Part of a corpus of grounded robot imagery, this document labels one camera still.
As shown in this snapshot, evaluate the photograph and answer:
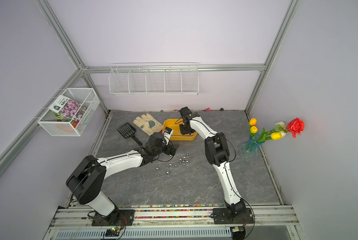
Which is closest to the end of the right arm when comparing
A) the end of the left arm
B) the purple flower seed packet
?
the end of the left arm

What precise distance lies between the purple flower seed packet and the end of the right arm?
536mm

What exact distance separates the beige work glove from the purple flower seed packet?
0.40 meters

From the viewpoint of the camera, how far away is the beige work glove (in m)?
1.10

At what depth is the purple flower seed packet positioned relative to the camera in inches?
28.6

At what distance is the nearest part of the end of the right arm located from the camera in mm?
788

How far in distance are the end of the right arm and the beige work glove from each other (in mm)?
215
